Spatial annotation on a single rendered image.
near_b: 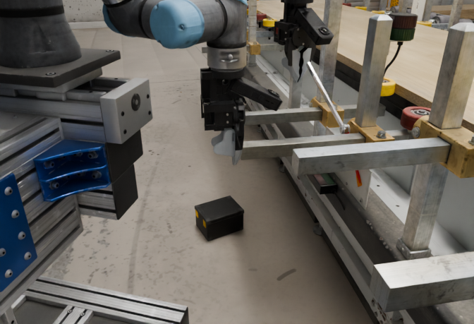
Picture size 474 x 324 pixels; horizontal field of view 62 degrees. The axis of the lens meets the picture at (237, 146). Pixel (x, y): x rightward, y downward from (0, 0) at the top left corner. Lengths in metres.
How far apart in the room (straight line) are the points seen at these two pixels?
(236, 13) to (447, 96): 0.37
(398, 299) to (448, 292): 0.05
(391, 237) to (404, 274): 0.49
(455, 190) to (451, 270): 0.64
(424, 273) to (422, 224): 0.40
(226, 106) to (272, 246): 1.23
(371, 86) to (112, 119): 0.54
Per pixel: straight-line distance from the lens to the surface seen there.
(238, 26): 0.73
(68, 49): 0.83
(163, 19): 0.64
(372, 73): 0.90
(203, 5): 0.66
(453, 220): 1.08
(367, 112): 0.93
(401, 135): 0.95
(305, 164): 0.58
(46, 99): 0.82
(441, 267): 0.42
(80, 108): 0.78
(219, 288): 1.71
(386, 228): 0.91
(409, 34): 0.91
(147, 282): 1.77
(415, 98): 1.13
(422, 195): 0.77
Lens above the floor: 1.22
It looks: 26 degrees down
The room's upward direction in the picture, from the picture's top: straight up
